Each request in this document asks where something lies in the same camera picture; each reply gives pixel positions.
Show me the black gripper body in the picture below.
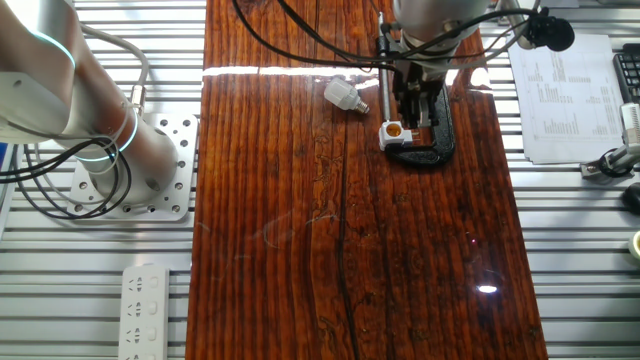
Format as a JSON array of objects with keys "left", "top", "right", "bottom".
[{"left": 392, "top": 63, "right": 447, "bottom": 101}]

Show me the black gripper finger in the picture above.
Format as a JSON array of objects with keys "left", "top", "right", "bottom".
[
  {"left": 398, "top": 87, "right": 419, "bottom": 130},
  {"left": 417, "top": 92, "right": 434, "bottom": 129}
]

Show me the white LED light bulb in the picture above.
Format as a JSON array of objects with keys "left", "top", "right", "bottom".
[{"left": 323, "top": 77, "right": 371, "bottom": 115}]

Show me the black C-clamp with steel screw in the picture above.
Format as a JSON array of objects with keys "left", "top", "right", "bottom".
[{"left": 375, "top": 10, "right": 457, "bottom": 169}]

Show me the white lamp socket adapter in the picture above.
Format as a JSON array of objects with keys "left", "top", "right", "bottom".
[{"left": 378, "top": 119, "right": 420, "bottom": 153}]

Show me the printed paper sheet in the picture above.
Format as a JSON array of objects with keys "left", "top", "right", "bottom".
[{"left": 505, "top": 30, "right": 627, "bottom": 165}]

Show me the brown wooden board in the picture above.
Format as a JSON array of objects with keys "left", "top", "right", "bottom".
[{"left": 184, "top": 0, "right": 550, "bottom": 360}]

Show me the black keyboard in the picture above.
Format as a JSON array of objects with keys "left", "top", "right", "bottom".
[{"left": 612, "top": 42, "right": 640, "bottom": 104}]

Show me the black rounded object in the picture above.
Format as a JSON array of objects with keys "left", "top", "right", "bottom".
[{"left": 622, "top": 182, "right": 640, "bottom": 216}]

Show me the white power strip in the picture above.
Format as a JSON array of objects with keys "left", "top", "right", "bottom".
[{"left": 117, "top": 263, "right": 171, "bottom": 360}]

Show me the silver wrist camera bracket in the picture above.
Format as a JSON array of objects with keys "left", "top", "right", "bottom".
[{"left": 497, "top": 0, "right": 541, "bottom": 51}]

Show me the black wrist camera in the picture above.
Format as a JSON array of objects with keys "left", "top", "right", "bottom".
[{"left": 524, "top": 12, "right": 576, "bottom": 53}]

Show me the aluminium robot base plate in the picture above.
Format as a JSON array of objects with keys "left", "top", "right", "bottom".
[{"left": 66, "top": 112, "right": 200, "bottom": 223}]

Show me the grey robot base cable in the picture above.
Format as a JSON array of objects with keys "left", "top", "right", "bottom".
[{"left": 79, "top": 22, "right": 151, "bottom": 117}]

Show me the black cable loop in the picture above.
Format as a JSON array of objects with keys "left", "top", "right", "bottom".
[{"left": 0, "top": 137, "right": 134, "bottom": 221}]

